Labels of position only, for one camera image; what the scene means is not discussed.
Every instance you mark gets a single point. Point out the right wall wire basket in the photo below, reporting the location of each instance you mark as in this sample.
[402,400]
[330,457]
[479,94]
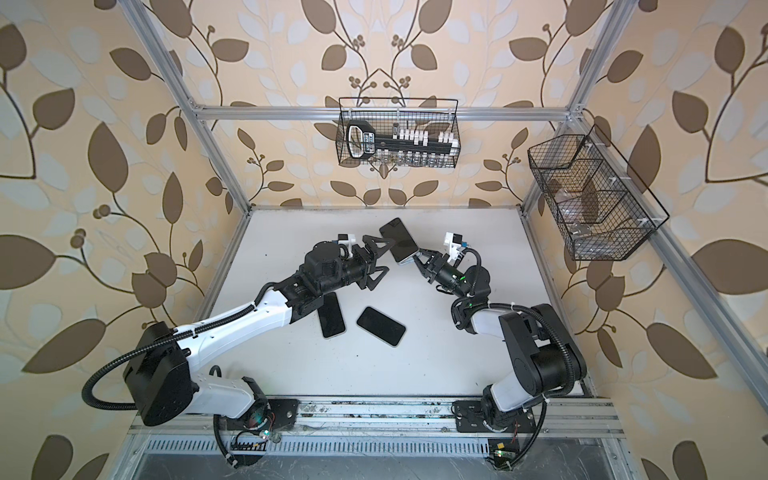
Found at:
[602,207]

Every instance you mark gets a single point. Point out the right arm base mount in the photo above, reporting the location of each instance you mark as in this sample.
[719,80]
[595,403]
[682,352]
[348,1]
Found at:
[518,429]

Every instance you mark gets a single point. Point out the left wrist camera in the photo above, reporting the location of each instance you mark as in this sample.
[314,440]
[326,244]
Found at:
[347,241]

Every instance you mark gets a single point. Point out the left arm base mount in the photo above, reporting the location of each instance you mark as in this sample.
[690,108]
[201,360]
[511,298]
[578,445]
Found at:
[244,441]

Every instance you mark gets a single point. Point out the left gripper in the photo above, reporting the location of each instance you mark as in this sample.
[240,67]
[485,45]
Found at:
[366,262]

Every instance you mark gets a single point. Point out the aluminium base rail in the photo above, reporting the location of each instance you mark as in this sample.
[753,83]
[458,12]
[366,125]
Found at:
[409,416]

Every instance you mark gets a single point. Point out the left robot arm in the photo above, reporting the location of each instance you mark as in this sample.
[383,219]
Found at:
[162,377]

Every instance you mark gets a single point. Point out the black phone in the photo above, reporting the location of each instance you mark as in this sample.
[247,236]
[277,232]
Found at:
[381,326]
[404,247]
[330,317]

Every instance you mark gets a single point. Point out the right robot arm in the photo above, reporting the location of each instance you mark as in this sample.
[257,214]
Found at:
[546,361]

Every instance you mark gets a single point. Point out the black tool in basket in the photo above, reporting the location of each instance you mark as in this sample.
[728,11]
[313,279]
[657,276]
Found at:
[394,142]

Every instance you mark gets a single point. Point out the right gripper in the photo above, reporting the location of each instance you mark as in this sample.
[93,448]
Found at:
[438,263]

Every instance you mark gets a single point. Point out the back wall wire basket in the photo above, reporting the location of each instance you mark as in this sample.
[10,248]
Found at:
[433,113]

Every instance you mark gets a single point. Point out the wall wire basket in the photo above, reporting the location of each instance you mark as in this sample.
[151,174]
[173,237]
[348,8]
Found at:
[602,207]
[433,113]

